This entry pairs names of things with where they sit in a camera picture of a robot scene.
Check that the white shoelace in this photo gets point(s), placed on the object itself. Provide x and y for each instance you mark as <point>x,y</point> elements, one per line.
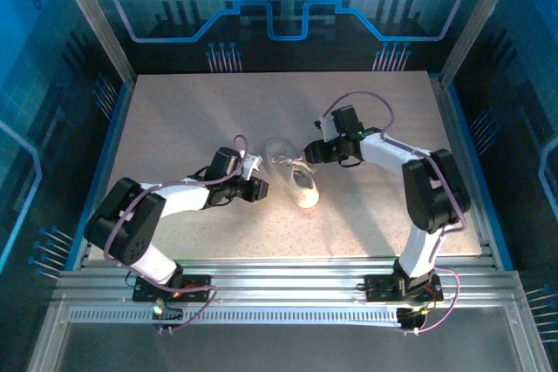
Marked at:
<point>287,160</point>

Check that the white canvas shoe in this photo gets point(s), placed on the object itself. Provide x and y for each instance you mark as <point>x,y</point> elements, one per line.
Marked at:
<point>301,184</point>

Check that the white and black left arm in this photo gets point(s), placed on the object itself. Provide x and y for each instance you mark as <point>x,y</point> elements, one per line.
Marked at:
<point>135,224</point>

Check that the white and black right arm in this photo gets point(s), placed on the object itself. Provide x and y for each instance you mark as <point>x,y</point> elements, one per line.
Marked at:
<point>431,189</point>

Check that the aluminium frame rail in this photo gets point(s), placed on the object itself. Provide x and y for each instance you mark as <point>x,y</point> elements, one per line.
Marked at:
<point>283,276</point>

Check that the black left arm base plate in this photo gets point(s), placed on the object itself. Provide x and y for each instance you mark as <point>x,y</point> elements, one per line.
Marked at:
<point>198,287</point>

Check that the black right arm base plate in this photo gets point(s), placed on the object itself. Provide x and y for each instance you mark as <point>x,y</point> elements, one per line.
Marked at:
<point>379,287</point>

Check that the aluminium frame post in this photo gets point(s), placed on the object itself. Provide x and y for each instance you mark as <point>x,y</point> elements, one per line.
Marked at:
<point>479,15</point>
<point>96,19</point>

